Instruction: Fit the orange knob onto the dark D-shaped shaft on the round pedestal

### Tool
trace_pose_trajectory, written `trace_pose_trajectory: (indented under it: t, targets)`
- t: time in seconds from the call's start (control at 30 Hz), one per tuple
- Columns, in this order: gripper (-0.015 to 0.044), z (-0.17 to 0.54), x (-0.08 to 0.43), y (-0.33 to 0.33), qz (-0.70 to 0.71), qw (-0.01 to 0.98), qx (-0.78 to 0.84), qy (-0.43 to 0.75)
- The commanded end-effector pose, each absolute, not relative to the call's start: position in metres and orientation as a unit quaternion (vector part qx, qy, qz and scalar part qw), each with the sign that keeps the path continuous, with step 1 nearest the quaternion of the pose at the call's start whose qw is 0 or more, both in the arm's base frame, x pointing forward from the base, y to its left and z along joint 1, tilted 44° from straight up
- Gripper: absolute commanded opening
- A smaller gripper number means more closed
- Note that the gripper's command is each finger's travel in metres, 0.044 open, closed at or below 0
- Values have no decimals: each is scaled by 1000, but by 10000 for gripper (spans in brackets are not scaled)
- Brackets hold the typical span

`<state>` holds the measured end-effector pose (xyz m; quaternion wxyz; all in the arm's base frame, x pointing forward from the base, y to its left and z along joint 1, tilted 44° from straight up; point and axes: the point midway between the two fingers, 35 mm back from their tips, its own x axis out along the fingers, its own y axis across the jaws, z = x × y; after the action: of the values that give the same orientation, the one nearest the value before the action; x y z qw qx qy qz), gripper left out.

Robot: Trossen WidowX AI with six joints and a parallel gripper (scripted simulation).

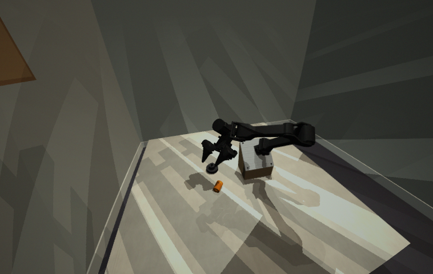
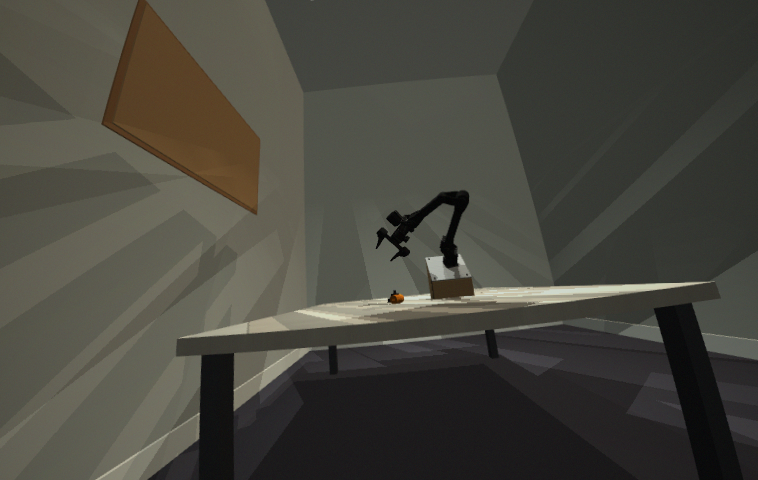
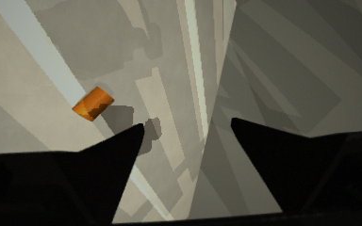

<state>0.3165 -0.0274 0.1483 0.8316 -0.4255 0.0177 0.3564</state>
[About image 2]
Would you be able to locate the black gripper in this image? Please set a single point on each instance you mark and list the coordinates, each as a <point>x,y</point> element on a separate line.
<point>382,233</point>

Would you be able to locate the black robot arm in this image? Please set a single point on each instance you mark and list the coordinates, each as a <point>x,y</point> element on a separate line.
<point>458,199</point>

